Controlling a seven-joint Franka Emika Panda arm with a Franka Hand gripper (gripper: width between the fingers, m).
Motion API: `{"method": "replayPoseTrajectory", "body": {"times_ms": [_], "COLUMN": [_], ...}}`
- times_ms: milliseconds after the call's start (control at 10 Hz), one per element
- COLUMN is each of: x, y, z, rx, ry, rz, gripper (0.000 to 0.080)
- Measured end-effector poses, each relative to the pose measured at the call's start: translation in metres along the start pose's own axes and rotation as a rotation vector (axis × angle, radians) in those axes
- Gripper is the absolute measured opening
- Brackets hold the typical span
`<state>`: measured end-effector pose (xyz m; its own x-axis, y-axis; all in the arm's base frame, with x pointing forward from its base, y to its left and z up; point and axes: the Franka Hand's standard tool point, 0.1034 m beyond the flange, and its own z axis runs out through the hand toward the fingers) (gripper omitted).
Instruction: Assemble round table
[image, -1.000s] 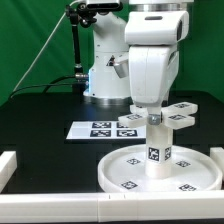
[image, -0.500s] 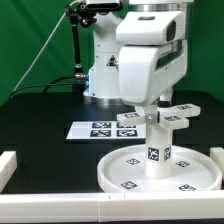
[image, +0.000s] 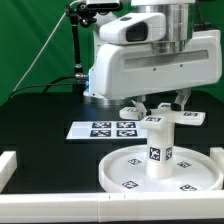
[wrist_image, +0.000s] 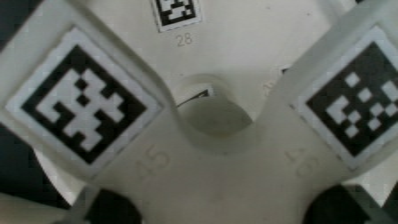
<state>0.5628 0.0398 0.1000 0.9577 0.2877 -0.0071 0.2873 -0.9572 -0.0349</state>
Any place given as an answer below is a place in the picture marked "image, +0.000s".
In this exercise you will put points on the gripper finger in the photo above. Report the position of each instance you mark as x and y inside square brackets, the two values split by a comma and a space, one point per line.
[139, 104]
[181, 99]

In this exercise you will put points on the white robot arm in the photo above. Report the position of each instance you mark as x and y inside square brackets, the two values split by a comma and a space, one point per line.
[179, 28]

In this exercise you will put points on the white U-shaped border fence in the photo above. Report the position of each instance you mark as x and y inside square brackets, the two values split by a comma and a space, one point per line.
[106, 206]

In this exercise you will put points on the white marker plate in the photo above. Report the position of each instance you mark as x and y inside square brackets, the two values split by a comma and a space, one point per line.
[105, 130]

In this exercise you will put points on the white round table top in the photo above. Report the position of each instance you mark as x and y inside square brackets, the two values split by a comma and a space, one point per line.
[125, 170]

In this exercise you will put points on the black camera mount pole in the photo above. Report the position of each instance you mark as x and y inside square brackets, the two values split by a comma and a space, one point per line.
[83, 16]

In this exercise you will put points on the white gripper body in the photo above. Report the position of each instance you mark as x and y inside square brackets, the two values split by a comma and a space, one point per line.
[135, 61]

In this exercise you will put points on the white cross-shaped table base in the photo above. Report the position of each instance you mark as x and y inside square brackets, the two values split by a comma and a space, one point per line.
[161, 117]

